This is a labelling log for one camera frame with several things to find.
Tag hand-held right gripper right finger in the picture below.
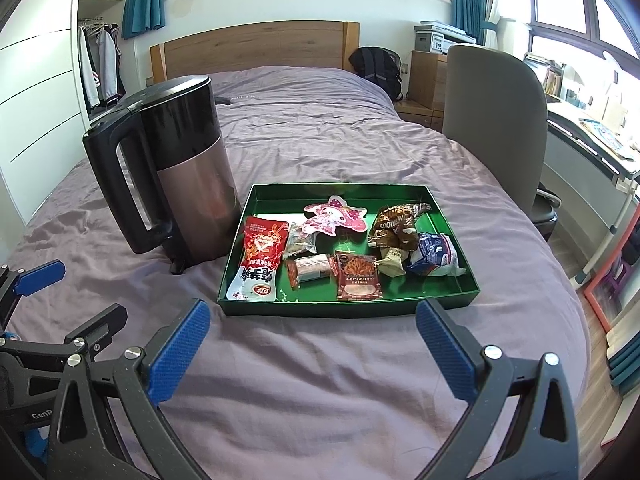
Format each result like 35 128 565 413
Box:
416 298 581 480

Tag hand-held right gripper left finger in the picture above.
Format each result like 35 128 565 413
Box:
47 298 212 480

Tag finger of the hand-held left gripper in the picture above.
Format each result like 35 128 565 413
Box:
0 303 128 386
0 260 66 321

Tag blue white snack packet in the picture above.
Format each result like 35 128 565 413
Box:
407 231 467 277

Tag green tray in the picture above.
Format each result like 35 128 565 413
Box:
216 183 481 318

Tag small green cake packet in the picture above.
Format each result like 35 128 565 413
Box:
376 247 407 277

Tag dark red pretzel packet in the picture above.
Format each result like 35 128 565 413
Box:
333 251 385 302

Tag red white snack packet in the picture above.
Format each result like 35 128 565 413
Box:
226 216 290 302

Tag brown snack wrapper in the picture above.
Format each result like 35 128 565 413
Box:
367 202 432 251

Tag red clear wafer packet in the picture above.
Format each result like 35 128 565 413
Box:
286 253 335 291

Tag clear candy packet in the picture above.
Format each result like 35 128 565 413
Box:
286 222 318 260

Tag pink cartoon candy packet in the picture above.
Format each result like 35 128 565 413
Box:
301 195 367 237

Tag bed with purple sheet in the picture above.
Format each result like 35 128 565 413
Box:
0 67 591 480

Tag orange framed board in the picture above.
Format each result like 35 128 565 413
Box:
585 255 640 333

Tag black bronze electric kettle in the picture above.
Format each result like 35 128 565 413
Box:
82 75 242 275

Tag stack of teal folders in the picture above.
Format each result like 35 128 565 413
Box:
607 330 640 397

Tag white wardrobe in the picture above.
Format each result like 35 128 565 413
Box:
0 0 91 226

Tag hanging clothes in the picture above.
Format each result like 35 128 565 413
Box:
78 22 126 111

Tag grey chair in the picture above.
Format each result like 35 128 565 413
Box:
442 44 560 241

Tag white desk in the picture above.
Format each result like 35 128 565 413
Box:
542 95 640 281

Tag wooden cabinet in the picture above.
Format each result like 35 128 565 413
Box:
400 50 448 133

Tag black backpack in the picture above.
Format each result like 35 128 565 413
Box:
348 46 404 102

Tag wooden headboard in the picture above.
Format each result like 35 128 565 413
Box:
150 21 361 93

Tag white printer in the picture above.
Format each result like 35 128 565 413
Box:
414 21 477 56

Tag long teal curtain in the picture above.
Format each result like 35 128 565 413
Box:
451 0 502 46

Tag window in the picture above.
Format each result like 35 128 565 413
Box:
520 0 640 78

